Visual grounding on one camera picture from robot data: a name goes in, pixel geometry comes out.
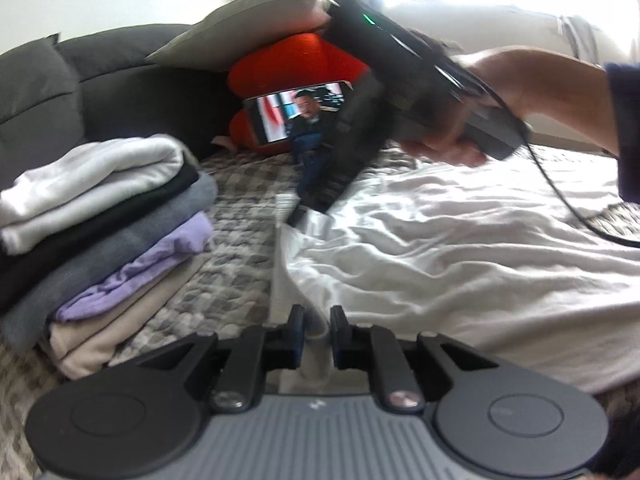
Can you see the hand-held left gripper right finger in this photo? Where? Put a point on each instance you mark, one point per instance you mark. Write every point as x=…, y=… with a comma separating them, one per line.
x=336, y=342

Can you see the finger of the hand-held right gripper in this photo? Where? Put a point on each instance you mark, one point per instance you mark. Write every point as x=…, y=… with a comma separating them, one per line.
x=300, y=214

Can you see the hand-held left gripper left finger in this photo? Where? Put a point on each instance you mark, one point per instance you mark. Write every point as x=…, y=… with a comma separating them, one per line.
x=298, y=342

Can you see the thin white shirt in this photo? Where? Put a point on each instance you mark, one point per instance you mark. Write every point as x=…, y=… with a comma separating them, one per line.
x=450, y=260

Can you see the person's right forearm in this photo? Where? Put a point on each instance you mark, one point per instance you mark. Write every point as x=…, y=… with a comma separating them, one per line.
x=625, y=125

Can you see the person's right hand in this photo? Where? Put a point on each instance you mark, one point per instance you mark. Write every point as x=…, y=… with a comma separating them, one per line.
x=525, y=85

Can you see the grey checked blanket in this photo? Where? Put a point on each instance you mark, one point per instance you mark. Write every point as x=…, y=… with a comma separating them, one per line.
x=235, y=220

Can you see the orange pumpkin cushion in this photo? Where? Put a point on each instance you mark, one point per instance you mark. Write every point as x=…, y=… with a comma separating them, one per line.
x=300, y=60

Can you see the smartphone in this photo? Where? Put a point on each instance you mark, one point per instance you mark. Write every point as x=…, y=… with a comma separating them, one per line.
x=300, y=110

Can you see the light grey pillow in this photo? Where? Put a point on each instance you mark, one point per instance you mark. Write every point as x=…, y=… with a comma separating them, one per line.
x=250, y=25

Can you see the purple folded garment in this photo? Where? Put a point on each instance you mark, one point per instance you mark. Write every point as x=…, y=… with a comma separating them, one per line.
x=150, y=270

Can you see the grey folded garment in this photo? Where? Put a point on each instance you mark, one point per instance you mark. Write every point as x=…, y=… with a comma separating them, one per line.
x=125, y=250

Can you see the beige folded garment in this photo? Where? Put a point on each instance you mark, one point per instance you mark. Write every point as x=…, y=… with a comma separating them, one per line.
x=115, y=330

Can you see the thick white folded garment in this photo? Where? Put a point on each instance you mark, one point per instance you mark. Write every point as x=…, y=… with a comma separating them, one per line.
x=100, y=180

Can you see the dark grey sofa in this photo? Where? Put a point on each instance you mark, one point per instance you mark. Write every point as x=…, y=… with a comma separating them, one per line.
x=115, y=90

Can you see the black folded garment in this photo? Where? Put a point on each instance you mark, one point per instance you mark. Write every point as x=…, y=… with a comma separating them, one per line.
x=75, y=240

